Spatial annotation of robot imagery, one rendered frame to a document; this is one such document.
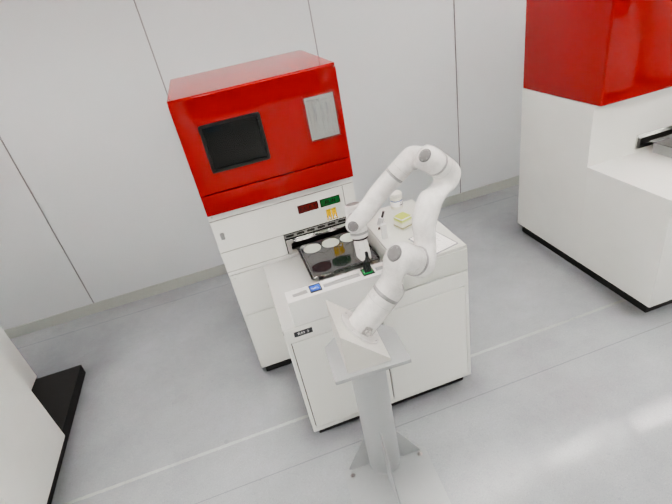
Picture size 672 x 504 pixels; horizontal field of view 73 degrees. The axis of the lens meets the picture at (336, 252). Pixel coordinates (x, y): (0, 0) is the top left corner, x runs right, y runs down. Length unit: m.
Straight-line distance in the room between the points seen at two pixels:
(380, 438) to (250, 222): 1.29
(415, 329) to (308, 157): 1.05
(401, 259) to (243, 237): 1.13
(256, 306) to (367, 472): 1.11
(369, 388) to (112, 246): 2.83
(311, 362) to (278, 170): 0.99
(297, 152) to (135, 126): 1.80
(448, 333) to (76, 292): 3.21
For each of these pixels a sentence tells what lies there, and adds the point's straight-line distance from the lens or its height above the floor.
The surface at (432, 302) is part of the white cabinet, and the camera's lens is 2.36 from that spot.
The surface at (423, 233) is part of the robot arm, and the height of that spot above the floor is 1.26.
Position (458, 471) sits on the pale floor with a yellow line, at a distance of 2.57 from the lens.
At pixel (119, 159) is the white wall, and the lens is 3.99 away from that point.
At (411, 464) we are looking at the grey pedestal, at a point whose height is 0.01.
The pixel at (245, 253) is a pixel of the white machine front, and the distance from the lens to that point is 2.62.
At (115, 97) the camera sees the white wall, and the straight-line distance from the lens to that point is 3.88.
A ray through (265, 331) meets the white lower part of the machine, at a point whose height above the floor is 0.36.
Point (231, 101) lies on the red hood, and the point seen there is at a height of 1.75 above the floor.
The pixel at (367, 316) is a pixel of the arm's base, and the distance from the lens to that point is 1.84.
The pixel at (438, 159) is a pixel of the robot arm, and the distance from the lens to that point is 1.80.
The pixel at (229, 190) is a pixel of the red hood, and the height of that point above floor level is 1.33.
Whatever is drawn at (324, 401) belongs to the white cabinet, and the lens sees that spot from 2.53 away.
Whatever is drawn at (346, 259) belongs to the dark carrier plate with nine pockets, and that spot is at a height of 0.90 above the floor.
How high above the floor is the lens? 2.17
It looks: 31 degrees down
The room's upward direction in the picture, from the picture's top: 12 degrees counter-clockwise
